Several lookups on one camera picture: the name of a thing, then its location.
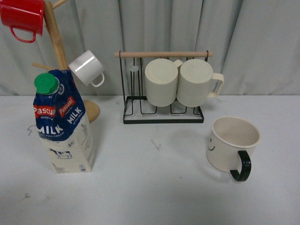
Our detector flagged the white hanging mug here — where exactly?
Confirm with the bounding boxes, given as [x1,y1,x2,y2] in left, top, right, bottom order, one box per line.
[69,50,105,87]

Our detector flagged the cream ribbed mug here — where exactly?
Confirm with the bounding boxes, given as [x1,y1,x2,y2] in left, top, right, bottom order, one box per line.
[176,59,225,107]
[145,59,183,107]

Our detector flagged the red hanging mug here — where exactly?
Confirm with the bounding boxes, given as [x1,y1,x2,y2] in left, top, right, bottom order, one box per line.
[0,0,44,43]

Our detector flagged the black wire cup rack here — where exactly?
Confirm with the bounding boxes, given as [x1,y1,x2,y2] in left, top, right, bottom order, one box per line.
[114,50,214,124]

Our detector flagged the right cream ribbed mug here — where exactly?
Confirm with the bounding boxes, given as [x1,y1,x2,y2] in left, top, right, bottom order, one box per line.
[176,59,225,107]

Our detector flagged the cream mug black handle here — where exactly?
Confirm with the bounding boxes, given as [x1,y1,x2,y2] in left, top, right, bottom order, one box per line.
[206,116,261,182]

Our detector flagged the left cream ribbed mug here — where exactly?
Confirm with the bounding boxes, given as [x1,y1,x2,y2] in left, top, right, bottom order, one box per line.
[145,59,183,107]

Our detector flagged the wooden mug tree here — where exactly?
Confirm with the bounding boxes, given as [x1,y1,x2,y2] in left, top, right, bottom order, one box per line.
[31,0,101,123]

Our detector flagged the Pascual milk carton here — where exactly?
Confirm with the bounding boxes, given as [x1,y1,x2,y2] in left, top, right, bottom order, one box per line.
[33,69,94,173]

